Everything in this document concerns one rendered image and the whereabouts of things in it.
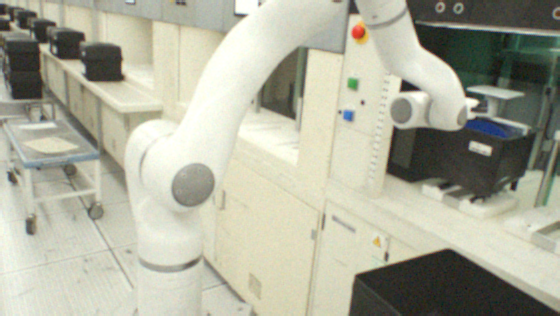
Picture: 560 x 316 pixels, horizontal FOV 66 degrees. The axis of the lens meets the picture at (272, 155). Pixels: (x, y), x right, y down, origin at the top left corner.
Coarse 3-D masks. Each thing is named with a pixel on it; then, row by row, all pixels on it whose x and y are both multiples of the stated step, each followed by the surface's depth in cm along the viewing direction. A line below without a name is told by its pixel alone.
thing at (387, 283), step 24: (408, 264) 89; (432, 264) 93; (456, 264) 93; (360, 288) 79; (384, 288) 87; (408, 288) 91; (432, 288) 96; (456, 288) 93; (480, 288) 88; (504, 288) 84; (360, 312) 80; (384, 312) 74; (408, 312) 94; (432, 312) 99; (456, 312) 94; (480, 312) 89; (504, 312) 84; (528, 312) 80; (552, 312) 76
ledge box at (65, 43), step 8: (56, 32) 396; (64, 32) 397; (72, 32) 402; (80, 32) 406; (56, 40) 396; (64, 40) 399; (72, 40) 403; (80, 40) 407; (56, 48) 403; (64, 48) 401; (72, 48) 405; (56, 56) 409; (64, 56) 403; (72, 56) 407
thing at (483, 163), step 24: (504, 96) 119; (504, 120) 124; (432, 144) 133; (456, 144) 127; (480, 144) 121; (504, 144) 116; (528, 144) 126; (432, 168) 135; (456, 168) 128; (480, 168) 122; (504, 168) 121; (528, 168) 131; (480, 192) 124
